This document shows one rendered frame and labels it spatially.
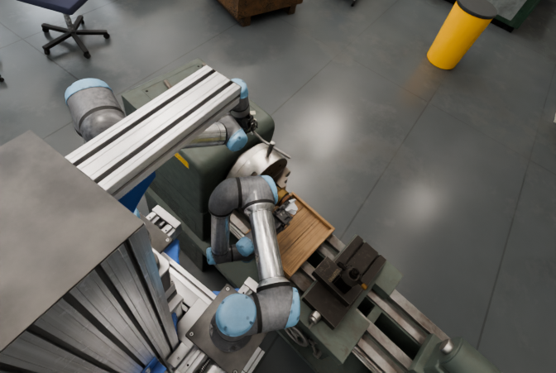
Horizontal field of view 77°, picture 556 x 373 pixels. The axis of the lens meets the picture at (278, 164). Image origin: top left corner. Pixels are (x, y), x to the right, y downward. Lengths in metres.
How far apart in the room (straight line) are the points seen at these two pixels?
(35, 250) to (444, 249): 3.07
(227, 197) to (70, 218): 0.78
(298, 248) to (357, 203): 1.43
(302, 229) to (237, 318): 0.82
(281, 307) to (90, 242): 0.75
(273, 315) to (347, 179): 2.23
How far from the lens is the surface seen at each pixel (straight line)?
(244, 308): 1.14
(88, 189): 0.57
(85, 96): 1.03
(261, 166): 1.56
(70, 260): 0.53
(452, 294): 3.18
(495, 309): 3.35
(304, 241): 1.82
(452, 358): 1.66
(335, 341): 1.68
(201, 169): 1.53
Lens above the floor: 2.50
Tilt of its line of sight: 53 degrees down
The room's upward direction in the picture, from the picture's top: 17 degrees clockwise
